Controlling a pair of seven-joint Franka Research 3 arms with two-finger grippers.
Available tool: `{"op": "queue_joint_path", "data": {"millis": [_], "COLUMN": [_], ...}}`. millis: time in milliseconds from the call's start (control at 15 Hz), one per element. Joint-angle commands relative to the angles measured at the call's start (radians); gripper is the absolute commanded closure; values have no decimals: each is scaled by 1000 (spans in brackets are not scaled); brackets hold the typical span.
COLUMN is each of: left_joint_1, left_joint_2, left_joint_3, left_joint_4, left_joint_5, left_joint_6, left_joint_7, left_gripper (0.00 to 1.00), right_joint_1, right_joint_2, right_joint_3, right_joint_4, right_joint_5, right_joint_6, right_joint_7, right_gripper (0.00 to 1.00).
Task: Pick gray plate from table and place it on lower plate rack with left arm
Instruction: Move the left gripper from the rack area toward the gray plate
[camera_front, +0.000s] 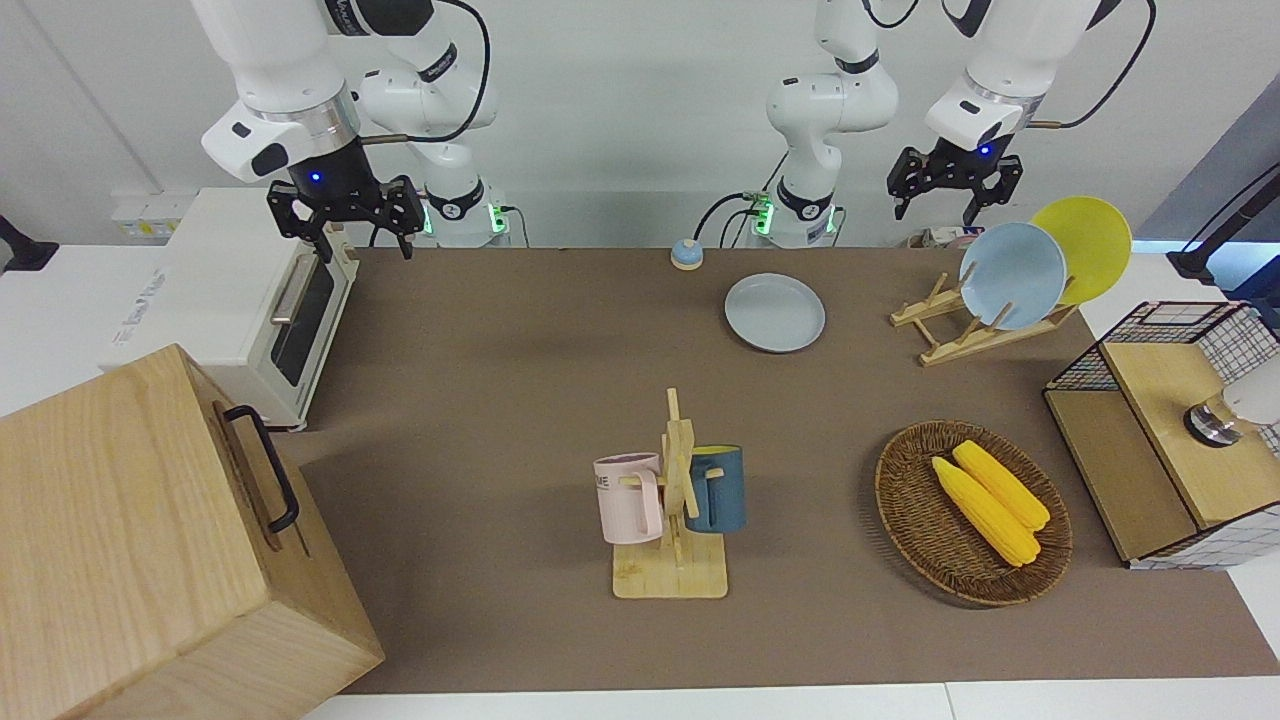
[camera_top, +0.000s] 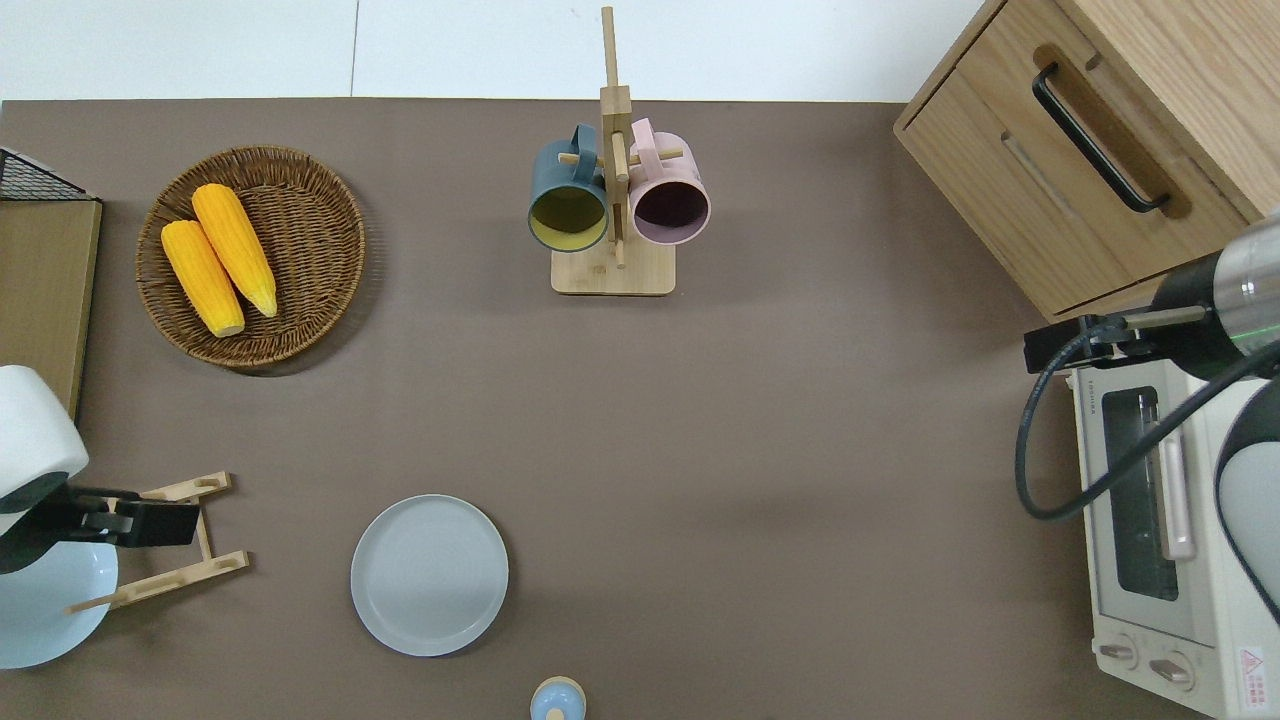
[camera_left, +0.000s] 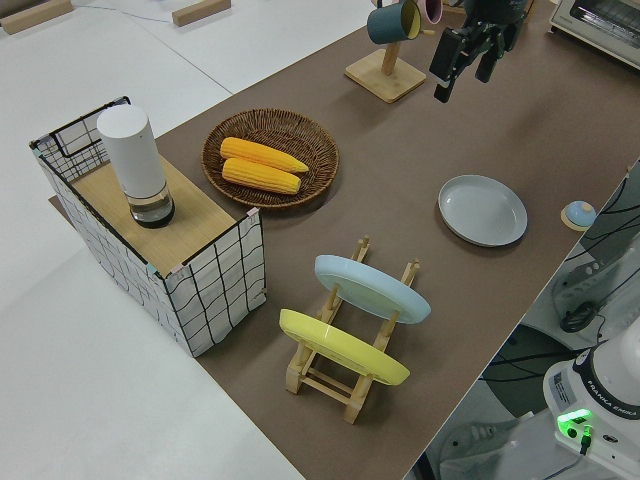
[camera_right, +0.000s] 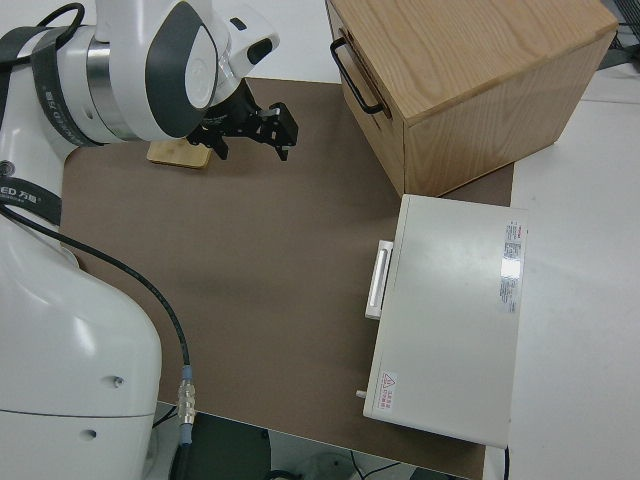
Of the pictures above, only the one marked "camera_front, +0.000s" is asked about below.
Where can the yellow corn cob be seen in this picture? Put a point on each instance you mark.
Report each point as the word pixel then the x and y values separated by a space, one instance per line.
pixel 985 515
pixel 1005 485

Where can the brown table mat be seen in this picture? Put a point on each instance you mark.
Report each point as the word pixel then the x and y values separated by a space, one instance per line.
pixel 500 400

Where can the yellow plate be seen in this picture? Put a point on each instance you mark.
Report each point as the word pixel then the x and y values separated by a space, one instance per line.
pixel 1095 240

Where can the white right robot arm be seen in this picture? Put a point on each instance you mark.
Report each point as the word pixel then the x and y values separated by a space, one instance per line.
pixel 270 60

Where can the light blue plate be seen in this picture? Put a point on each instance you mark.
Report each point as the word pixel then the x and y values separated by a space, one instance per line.
pixel 1015 275

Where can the dark blue mug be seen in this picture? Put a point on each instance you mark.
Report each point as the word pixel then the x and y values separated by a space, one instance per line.
pixel 720 490

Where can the wooden plate rack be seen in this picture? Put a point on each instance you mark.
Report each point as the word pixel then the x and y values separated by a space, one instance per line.
pixel 975 338

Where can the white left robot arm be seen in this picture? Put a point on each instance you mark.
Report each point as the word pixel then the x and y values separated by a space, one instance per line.
pixel 830 100

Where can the white wall socket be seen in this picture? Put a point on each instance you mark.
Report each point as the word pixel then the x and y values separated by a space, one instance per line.
pixel 150 215

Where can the white toaster oven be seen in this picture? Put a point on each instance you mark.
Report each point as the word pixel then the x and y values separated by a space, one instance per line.
pixel 215 280

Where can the wooden mug rack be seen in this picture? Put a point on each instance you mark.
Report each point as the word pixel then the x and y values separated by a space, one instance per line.
pixel 672 575

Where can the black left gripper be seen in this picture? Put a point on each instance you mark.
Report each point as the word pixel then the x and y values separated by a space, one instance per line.
pixel 962 165

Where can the black clamp stand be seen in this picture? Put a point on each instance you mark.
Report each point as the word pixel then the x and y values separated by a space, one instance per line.
pixel 1195 262
pixel 25 255

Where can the light wooden box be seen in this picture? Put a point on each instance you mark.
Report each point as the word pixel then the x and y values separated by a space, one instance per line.
pixel 120 540

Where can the small printed cardboard box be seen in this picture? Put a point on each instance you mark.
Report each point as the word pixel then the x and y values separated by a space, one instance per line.
pixel 945 238

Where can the brown wicker basket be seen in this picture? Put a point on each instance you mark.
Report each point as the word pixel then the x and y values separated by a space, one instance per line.
pixel 920 520

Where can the gray plate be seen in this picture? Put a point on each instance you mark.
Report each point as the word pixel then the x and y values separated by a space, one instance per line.
pixel 775 312

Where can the pink mug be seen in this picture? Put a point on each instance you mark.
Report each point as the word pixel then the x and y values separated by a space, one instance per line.
pixel 625 500

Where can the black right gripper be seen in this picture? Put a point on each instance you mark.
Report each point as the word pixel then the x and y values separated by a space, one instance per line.
pixel 335 170

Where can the blue call bell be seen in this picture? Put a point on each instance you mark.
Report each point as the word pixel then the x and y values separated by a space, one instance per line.
pixel 686 255

